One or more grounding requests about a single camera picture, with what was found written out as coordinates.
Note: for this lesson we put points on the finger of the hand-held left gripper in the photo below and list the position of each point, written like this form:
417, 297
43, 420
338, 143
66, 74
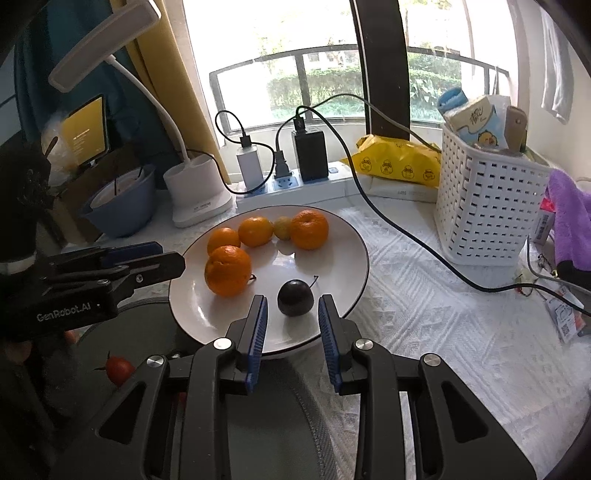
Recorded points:
157, 270
134, 253

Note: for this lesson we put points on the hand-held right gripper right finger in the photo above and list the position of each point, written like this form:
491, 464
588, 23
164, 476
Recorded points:
328, 341

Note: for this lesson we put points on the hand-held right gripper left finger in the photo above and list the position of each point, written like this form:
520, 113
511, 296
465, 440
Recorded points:
257, 341

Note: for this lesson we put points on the dark purple plum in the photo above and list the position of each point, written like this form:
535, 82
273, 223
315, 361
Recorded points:
295, 299

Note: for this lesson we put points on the large orange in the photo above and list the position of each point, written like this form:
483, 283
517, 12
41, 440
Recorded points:
227, 270

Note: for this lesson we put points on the small orange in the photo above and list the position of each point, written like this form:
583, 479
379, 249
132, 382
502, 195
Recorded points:
224, 240
255, 230
309, 229

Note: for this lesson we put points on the white plate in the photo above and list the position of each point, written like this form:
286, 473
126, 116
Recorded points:
332, 258

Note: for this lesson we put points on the small yellowish fruit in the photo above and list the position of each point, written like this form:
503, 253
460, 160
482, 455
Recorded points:
282, 228

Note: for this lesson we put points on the blue bowl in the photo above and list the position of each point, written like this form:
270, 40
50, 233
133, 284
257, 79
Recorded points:
129, 207

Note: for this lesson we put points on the white bowl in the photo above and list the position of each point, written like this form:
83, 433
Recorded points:
111, 196

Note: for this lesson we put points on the red cherry tomato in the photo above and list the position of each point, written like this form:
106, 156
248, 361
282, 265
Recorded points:
120, 369

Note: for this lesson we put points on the white desk lamp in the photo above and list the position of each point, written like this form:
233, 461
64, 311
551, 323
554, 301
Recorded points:
198, 194

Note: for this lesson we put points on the grey round mat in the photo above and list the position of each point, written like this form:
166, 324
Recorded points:
277, 429

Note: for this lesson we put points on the white textured tablecloth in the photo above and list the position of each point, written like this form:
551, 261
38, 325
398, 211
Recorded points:
438, 323

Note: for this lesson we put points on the clear plastic bag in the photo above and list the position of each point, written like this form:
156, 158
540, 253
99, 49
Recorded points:
57, 152

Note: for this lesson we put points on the black tablet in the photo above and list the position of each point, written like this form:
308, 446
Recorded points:
85, 131

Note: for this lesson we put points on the white charger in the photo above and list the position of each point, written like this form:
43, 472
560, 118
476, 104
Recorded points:
251, 168

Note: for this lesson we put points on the white power strip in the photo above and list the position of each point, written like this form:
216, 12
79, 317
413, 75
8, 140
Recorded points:
286, 187

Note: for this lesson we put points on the black plug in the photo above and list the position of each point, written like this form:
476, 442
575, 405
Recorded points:
281, 168

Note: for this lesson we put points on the white wipes pack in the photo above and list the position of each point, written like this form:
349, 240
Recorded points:
392, 191

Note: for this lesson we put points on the black charger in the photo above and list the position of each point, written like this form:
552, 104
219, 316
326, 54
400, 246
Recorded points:
310, 154

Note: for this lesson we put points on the yellow snack packet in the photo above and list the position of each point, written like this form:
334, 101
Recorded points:
397, 161

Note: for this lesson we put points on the yellow curtain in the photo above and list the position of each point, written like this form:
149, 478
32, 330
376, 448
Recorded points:
171, 60

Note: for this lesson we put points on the white plastic basket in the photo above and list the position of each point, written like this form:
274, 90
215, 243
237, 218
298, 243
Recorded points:
485, 207

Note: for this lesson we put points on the white tag card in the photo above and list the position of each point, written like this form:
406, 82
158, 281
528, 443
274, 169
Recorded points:
565, 318

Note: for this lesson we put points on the balcony railing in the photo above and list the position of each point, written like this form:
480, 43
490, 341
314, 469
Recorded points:
300, 78

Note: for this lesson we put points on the red white small box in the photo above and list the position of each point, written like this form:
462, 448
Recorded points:
545, 221

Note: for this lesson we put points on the paper tissue pack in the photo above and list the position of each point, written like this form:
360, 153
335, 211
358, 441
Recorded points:
480, 124

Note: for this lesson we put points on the blue roll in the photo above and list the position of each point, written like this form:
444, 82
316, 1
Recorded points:
452, 99

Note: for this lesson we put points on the purple cloth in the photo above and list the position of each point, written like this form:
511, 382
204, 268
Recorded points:
572, 217

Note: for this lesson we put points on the brown cardboard piece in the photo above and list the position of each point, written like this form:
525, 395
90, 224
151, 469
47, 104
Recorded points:
515, 127

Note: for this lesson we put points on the hanging white shirt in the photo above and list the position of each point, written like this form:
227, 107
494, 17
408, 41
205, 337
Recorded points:
556, 69

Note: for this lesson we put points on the dark window frame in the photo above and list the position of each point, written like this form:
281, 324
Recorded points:
378, 55

